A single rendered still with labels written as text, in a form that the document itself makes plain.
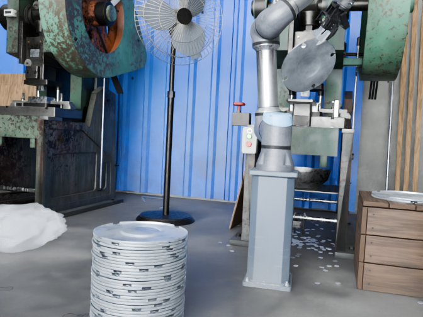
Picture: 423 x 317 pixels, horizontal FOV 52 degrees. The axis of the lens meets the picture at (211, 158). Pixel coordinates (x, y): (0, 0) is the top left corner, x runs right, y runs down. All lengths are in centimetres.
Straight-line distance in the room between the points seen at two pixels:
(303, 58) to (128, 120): 227
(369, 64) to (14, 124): 216
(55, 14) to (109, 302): 185
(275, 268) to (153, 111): 255
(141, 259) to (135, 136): 288
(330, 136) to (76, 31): 157
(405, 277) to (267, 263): 53
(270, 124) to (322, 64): 66
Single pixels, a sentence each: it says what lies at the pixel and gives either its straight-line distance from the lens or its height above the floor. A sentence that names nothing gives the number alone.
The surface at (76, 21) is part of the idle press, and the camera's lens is 280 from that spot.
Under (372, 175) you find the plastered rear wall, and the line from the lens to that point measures 371.
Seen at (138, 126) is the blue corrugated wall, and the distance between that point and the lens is 406.
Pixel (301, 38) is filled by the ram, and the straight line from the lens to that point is 253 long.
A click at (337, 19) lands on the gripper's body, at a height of 112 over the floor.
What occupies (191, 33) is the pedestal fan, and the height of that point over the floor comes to 122.
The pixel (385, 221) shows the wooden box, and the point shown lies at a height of 28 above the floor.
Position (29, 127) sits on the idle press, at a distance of 299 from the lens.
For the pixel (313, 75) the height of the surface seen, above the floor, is 90.
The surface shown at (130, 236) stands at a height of 26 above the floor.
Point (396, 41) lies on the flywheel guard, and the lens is 230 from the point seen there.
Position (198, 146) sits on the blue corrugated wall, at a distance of 385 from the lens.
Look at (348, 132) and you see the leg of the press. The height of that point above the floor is 62.
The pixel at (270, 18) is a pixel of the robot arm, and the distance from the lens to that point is 178.
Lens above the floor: 57
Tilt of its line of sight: 3 degrees down
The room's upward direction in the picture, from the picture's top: 3 degrees clockwise
